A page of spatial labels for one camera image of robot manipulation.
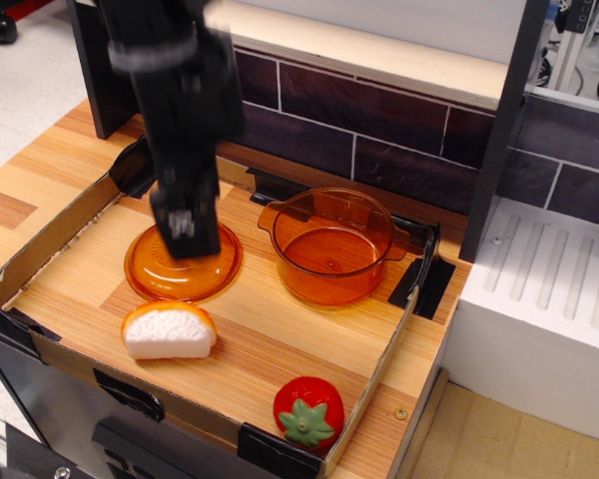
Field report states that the white dish drainer block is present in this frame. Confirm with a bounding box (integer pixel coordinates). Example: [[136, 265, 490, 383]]
[[443, 200, 599, 439]]

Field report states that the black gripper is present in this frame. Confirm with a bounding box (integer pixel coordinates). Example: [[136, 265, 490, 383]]
[[108, 29, 245, 259]]

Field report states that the red toy strawberry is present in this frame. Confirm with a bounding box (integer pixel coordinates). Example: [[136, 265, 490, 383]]
[[273, 376, 345, 450]]

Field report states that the cardboard fence with black tape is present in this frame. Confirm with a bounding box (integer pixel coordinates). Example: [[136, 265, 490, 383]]
[[0, 133, 456, 479]]

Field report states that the orange transparent pot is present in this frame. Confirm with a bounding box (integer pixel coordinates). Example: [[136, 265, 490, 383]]
[[258, 188, 410, 306]]

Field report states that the dark grey post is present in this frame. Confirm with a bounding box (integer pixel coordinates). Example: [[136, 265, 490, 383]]
[[459, 1, 549, 262], [66, 1, 139, 140]]

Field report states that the black caster wheel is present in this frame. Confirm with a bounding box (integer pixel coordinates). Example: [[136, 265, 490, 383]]
[[0, 12, 17, 45]]

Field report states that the aluminium frame with cables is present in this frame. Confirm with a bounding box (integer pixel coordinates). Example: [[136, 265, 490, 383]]
[[526, 1, 599, 110]]

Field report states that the white and orange toy sushi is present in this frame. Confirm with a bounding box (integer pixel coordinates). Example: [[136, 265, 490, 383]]
[[121, 300, 218, 359]]

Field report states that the light wooden shelf board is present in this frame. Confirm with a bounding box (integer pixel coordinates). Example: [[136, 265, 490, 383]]
[[205, 1, 508, 111]]

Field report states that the dark grey right post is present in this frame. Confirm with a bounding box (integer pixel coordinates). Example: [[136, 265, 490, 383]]
[[459, 1, 549, 262]]

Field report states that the dark grey left post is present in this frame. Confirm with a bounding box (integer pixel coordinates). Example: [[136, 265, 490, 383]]
[[66, 1, 139, 140]]

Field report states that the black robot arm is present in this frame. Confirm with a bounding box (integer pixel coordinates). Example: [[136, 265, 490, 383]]
[[98, 1, 245, 259]]

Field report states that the orange transparent pot lid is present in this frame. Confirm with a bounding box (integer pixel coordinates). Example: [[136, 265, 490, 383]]
[[124, 224, 243, 302]]

